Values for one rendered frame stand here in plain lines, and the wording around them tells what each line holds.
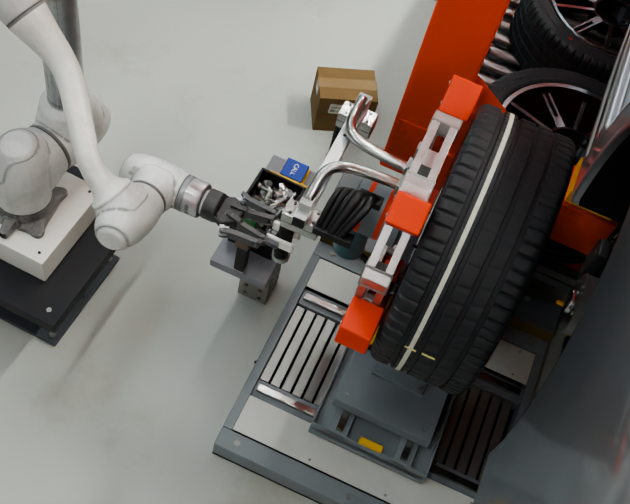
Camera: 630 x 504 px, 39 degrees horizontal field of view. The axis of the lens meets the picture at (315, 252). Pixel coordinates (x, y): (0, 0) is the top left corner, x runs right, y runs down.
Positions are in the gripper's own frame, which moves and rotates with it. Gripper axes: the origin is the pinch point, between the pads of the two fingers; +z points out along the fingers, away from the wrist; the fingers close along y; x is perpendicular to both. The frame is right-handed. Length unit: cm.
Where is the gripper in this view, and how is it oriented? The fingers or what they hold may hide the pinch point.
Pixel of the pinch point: (283, 236)
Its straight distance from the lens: 208.6
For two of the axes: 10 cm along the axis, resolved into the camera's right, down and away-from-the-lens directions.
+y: -3.8, 7.4, -5.5
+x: 1.6, -5.4, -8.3
